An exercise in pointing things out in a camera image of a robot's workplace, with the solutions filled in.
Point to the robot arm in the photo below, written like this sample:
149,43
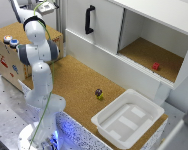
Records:
40,83

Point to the white cabinet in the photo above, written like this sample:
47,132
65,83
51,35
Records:
94,56

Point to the pink block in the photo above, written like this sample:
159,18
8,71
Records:
155,66

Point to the yellow block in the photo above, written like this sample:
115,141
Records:
100,97

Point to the blue button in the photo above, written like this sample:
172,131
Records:
14,42

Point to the red button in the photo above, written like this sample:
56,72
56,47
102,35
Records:
7,38

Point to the purple block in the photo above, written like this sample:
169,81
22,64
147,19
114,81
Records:
98,91

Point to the white sliding door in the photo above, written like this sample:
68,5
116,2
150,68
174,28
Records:
107,26

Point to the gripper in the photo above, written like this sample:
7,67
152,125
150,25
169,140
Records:
46,7

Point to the white plastic box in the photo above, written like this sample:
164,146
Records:
127,121

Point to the wooden drawer box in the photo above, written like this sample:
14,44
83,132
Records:
7,66

